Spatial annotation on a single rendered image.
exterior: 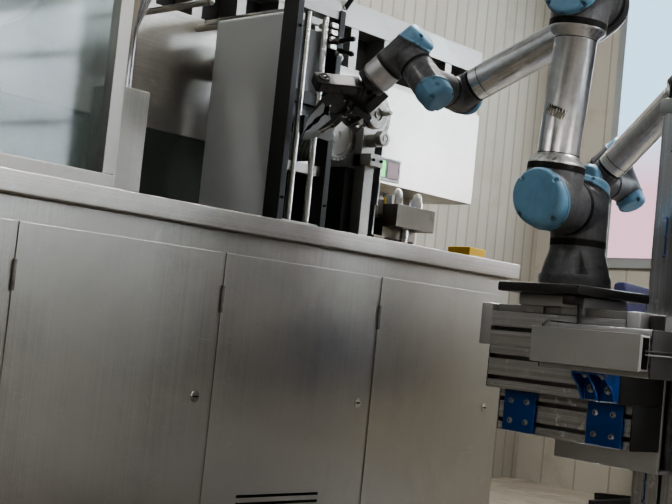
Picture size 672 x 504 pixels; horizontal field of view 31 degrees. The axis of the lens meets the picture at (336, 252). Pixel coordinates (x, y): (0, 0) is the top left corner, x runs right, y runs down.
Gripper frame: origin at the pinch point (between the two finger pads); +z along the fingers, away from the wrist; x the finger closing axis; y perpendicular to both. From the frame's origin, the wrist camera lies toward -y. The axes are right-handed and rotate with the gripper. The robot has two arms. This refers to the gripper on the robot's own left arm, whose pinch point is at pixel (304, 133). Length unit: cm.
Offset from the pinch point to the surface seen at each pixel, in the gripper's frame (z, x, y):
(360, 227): 13.8, 3.9, 38.8
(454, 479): 35, -49, 75
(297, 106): -1.4, 8.3, -0.5
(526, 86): 5, 259, 296
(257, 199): 22.2, 3.8, 8.5
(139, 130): 24.4, 6.8, -27.3
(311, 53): -10.0, 20.2, 0.1
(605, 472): 88, 84, 360
